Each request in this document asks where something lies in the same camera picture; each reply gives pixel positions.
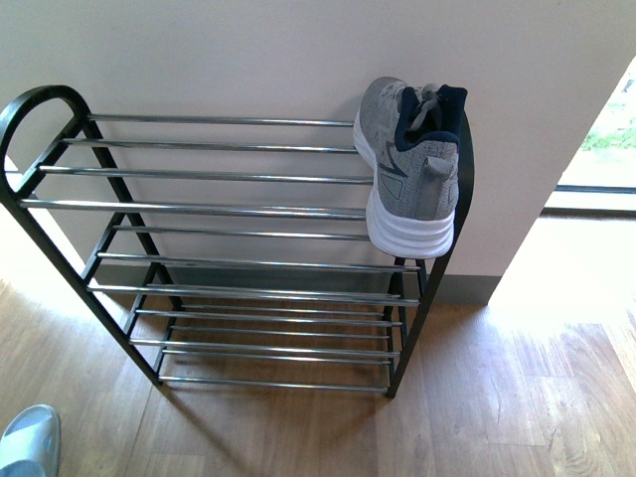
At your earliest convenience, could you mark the black metal shoe rack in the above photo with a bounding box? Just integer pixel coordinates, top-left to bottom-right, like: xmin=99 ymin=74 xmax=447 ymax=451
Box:
xmin=1 ymin=85 xmax=474 ymax=397

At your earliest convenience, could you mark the light blue slipper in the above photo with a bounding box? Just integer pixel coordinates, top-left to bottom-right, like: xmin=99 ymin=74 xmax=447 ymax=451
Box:
xmin=1 ymin=404 xmax=61 ymax=477

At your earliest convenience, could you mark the grey sneaker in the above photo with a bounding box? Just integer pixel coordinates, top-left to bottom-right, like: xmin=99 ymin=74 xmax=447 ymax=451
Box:
xmin=353 ymin=77 xmax=468 ymax=259

